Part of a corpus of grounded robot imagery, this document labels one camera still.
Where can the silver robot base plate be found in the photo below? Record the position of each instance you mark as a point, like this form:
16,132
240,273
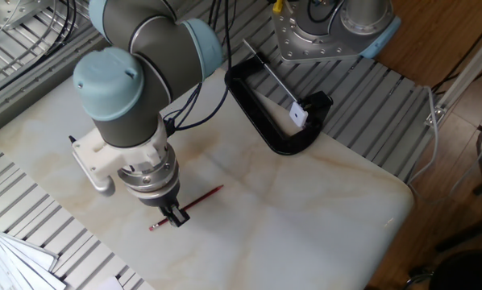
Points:
305,48

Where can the black round stool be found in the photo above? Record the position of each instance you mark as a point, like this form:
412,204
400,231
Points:
466,274

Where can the black chair leg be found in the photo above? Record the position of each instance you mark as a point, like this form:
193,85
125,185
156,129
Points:
466,233

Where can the white printed wrist mount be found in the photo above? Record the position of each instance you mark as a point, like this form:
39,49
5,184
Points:
104,161

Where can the white marble tile slab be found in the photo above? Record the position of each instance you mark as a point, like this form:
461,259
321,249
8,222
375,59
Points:
265,221

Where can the black metal C-clamp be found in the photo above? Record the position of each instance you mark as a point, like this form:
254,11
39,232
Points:
261,121

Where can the grey aluminium table rail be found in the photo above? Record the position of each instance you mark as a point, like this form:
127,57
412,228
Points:
23,104

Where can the small black white pencil sharpener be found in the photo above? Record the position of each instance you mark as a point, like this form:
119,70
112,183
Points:
298,114

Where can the aluminium frame profile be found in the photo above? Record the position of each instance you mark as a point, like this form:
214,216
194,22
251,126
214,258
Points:
466,72

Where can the yellow connector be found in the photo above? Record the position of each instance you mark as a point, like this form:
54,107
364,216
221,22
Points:
278,6

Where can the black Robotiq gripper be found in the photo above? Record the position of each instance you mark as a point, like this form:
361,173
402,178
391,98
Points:
162,199

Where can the white printed paper stack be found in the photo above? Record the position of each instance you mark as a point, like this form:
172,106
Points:
7,266

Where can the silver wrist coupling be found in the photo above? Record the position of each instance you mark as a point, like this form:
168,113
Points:
152,179

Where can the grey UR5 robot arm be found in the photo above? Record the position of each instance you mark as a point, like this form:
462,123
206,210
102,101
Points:
144,80

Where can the red pencil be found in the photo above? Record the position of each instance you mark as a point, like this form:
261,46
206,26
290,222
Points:
204,195

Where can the silver perforated mounting plate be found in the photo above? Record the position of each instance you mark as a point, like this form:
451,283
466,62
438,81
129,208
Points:
7,10

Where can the single white printed sheet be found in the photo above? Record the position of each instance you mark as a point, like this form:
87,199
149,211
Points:
109,284

